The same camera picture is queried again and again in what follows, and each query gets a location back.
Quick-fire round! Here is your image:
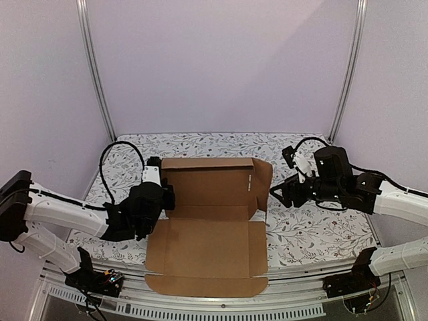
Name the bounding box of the left aluminium corner post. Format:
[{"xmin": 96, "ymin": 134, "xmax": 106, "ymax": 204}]
[{"xmin": 76, "ymin": 0, "xmax": 117, "ymax": 142}]

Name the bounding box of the right black camera cable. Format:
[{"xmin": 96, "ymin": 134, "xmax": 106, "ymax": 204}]
[{"xmin": 292, "ymin": 136, "xmax": 332, "ymax": 154}]

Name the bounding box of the aluminium corner post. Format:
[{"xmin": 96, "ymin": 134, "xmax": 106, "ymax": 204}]
[
  {"xmin": 328, "ymin": 0, "xmax": 368, "ymax": 143},
  {"xmin": 76, "ymin": 0, "xmax": 117, "ymax": 142}
]

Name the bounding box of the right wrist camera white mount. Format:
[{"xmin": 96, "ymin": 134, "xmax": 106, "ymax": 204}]
[{"xmin": 282, "ymin": 146, "xmax": 314, "ymax": 183}]

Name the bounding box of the brown cardboard box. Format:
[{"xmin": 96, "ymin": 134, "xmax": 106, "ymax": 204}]
[{"xmin": 145, "ymin": 158, "xmax": 273, "ymax": 298}]

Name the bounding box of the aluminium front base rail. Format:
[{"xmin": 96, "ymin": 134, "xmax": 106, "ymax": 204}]
[{"xmin": 29, "ymin": 259, "xmax": 418, "ymax": 320}]

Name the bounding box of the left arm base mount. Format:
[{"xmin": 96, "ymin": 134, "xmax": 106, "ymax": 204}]
[{"xmin": 65, "ymin": 262, "xmax": 124, "ymax": 298}]

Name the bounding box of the black camera cable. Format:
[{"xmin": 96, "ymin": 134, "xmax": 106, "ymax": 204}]
[
  {"xmin": 99, "ymin": 140, "xmax": 146, "ymax": 210},
  {"xmin": 292, "ymin": 136, "xmax": 332, "ymax": 154}
]

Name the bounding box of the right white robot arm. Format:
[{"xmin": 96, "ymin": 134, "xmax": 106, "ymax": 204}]
[{"xmin": 270, "ymin": 146, "xmax": 427, "ymax": 292}]

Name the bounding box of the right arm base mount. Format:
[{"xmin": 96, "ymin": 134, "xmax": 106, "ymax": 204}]
[{"xmin": 322, "ymin": 265, "xmax": 381, "ymax": 314}]

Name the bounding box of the left black camera cable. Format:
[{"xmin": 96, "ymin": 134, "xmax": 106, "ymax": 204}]
[{"xmin": 99, "ymin": 140, "xmax": 146, "ymax": 210}]

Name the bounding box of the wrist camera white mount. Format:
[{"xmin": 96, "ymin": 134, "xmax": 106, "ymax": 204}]
[
  {"xmin": 142, "ymin": 156, "xmax": 162, "ymax": 185},
  {"xmin": 282, "ymin": 146, "xmax": 314, "ymax": 183}
]

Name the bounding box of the right aluminium corner post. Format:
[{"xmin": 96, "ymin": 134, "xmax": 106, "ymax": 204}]
[{"xmin": 328, "ymin": 0, "xmax": 368, "ymax": 143}]

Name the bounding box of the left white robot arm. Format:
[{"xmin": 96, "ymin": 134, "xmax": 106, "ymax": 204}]
[{"xmin": 1, "ymin": 166, "xmax": 175, "ymax": 290}]

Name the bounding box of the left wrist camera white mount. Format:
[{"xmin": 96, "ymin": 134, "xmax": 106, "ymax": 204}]
[{"xmin": 142, "ymin": 156, "xmax": 162, "ymax": 185}]

